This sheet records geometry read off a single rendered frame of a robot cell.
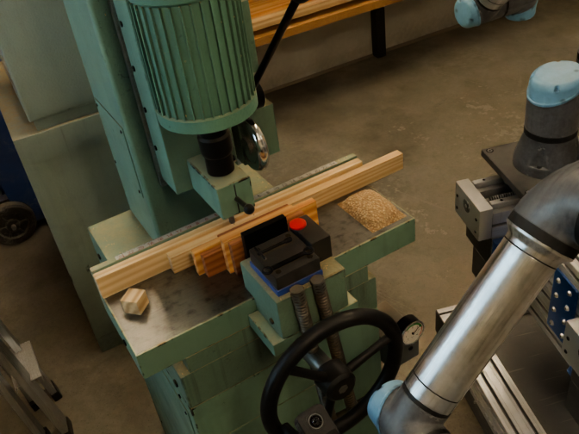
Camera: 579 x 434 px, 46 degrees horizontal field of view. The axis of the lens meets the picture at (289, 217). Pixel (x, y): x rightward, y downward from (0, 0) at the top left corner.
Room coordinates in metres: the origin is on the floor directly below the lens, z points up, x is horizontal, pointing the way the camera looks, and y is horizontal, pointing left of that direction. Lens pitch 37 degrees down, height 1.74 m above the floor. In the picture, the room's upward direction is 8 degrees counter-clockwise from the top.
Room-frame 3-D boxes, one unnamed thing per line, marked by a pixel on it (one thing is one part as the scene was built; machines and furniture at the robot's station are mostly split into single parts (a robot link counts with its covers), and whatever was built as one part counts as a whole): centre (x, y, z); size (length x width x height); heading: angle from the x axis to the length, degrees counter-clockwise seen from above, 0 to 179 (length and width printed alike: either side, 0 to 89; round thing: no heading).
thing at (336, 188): (1.13, -0.01, 0.92); 0.55 x 0.02 x 0.04; 116
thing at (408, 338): (0.99, -0.21, 0.65); 0.06 x 0.04 x 0.08; 116
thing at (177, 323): (0.98, 0.05, 0.87); 0.61 x 0.30 x 0.06; 116
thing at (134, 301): (0.92, 0.30, 0.92); 0.03 x 0.03 x 0.03; 68
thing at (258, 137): (1.24, 0.06, 1.02); 0.12 x 0.03 x 0.12; 26
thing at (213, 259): (1.03, 0.06, 0.93); 0.25 x 0.02 x 0.05; 116
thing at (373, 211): (1.10, -0.17, 0.91); 0.12 x 0.09 x 0.03; 26
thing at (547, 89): (1.30, -0.62, 0.98); 0.13 x 0.12 x 0.14; 112
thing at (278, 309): (0.90, 0.01, 0.92); 0.15 x 0.13 x 0.09; 116
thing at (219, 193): (1.08, 0.12, 1.03); 0.14 x 0.07 x 0.09; 26
